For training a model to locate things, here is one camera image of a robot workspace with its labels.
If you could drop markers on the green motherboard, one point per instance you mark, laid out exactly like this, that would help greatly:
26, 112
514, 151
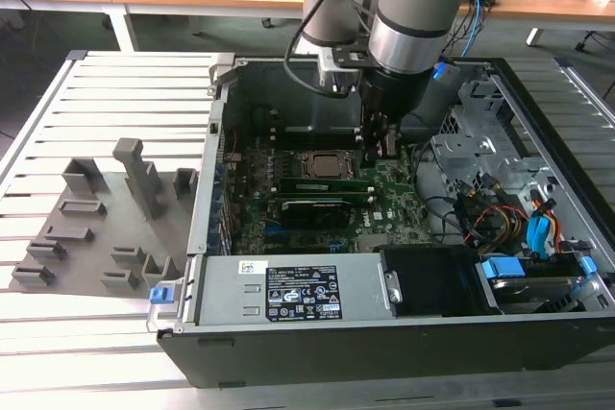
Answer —
394, 189

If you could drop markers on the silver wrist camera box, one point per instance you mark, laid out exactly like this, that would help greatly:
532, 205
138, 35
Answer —
338, 71

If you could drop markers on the grey parts rack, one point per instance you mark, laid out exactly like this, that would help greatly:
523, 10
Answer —
125, 237

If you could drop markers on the blue case latch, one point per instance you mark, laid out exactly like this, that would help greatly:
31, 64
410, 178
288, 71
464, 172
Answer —
161, 296

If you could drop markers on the black RAM slot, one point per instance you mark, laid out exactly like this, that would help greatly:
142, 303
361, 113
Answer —
317, 140
317, 135
317, 130
317, 146

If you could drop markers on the black open PC case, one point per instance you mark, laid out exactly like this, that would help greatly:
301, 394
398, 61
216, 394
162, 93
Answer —
336, 352

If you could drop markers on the black graphics card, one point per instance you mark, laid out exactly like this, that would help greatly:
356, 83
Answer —
317, 213

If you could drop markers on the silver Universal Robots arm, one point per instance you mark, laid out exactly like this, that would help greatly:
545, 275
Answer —
418, 7

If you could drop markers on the hard disk in blue carrier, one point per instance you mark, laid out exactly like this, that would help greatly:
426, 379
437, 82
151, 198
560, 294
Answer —
502, 268

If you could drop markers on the silver CPU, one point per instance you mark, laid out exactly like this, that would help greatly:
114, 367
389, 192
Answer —
329, 165

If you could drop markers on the silver metal drive cage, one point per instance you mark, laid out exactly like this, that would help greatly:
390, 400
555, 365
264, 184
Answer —
466, 146

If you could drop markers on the grey power supply with label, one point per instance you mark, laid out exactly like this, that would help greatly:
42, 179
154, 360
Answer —
226, 290

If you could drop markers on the silver wrist camera blue mark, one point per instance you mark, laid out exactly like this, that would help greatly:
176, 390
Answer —
449, 79

